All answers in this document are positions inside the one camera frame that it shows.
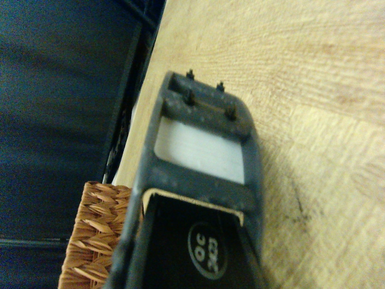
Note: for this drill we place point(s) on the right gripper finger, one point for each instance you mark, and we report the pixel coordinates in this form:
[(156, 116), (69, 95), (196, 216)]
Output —
[(195, 185)]

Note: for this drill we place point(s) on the brown wicker basket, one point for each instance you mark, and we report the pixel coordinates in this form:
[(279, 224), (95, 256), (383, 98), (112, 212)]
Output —
[(90, 234)]

